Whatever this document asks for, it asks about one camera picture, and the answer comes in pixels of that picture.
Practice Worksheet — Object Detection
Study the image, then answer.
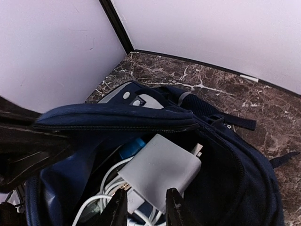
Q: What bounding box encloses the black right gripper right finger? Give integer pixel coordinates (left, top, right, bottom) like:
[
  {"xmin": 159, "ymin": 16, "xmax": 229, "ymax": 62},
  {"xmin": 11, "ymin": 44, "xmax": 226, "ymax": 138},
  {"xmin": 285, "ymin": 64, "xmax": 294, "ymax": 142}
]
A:
[{"xmin": 166, "ymin": 188, "xmax": 197, "ymax": 226}]

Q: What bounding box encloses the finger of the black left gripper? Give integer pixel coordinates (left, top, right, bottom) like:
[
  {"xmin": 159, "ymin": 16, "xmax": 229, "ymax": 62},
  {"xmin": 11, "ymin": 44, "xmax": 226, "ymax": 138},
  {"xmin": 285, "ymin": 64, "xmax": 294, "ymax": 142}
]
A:
[
  {"xmin": 0, "ymin": 97, "xmax": 41, "ymax": 126},
  {"xmin": 0, "ymin": 125, "xmax": 71, "ymax": 188}
]

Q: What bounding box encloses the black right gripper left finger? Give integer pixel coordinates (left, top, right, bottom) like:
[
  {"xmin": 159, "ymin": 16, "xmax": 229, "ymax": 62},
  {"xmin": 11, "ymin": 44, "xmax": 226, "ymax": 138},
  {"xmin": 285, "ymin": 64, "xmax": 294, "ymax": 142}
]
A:
[{"xmin": 99, "ymin": 189, "xmax": 127, "ymax": 226}]

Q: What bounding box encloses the white charger with cable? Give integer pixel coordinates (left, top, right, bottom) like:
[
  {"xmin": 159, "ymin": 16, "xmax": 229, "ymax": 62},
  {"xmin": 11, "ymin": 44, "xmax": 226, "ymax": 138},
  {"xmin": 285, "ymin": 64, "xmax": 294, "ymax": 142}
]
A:
[{"xmin": 72, "ymin": 134, "xmax": 203, "ymax": 226}]

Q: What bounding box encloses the navy blue student backpack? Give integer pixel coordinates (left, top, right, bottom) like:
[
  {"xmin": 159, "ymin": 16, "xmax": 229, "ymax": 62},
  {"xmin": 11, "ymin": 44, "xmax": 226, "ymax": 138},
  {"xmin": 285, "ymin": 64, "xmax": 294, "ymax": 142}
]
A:
[{"xmin": 25, "ymin": 81, "xmax": 296, "ymax": 226}]

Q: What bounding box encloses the black marker blue cap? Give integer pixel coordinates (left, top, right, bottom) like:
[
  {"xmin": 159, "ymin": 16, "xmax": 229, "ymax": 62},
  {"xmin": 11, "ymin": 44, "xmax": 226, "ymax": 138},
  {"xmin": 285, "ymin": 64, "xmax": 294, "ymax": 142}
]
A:
[{"xmin": 91, "ymin": 137, "xmax": 146, "ymax": 174}]

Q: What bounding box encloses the black frame post left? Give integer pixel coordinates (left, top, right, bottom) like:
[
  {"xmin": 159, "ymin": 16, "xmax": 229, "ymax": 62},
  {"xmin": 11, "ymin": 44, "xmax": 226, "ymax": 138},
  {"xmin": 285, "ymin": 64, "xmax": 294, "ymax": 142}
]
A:
[{"xmin": 99, "ymin": 0, "xmax": 135, "ymax": 54}]

